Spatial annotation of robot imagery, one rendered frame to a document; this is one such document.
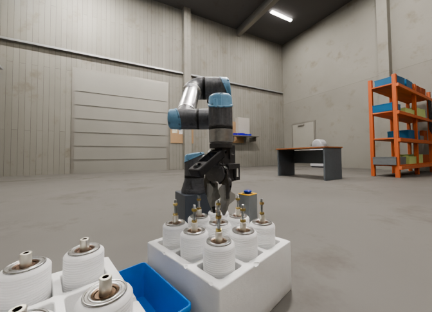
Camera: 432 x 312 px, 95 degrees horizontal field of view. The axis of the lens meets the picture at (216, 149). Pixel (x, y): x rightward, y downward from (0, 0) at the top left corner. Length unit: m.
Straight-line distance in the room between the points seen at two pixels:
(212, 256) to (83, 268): 0.33
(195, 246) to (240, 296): 0.19
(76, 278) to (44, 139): 7.47
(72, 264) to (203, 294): 0.34
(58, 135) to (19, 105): 1.25
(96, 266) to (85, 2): 9.14
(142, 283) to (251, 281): 0.41
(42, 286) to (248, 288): 0.51
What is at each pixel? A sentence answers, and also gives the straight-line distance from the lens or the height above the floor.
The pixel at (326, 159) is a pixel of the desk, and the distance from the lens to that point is 4.58.
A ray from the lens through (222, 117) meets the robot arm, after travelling 0.59.
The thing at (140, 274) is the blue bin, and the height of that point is 0.08.
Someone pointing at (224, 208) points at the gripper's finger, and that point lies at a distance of 0.60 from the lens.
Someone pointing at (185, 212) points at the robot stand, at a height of 0.21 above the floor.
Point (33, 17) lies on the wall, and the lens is 9.18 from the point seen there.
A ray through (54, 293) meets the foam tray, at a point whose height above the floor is 0.18.
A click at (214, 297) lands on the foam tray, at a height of 0.15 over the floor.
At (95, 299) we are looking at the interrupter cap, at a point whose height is 0.25.
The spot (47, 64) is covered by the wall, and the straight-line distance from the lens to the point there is 8.55.
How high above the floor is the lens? 0.51
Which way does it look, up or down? 2 degrees up
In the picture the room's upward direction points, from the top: 1 degrees counter-clockwise
